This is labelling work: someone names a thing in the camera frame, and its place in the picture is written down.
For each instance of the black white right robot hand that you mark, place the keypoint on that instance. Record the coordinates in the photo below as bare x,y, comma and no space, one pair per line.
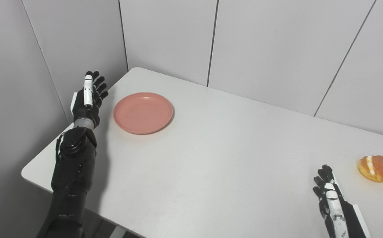
343,221

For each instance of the pink round plate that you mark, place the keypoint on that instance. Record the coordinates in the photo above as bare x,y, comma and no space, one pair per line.
143,113

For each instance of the orange cream puff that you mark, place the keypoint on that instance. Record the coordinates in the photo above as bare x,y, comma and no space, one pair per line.
376,168

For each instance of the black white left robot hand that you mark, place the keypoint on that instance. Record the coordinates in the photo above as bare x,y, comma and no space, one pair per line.
87,110

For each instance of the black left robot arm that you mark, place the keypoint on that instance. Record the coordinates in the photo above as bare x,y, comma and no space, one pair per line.
74,165

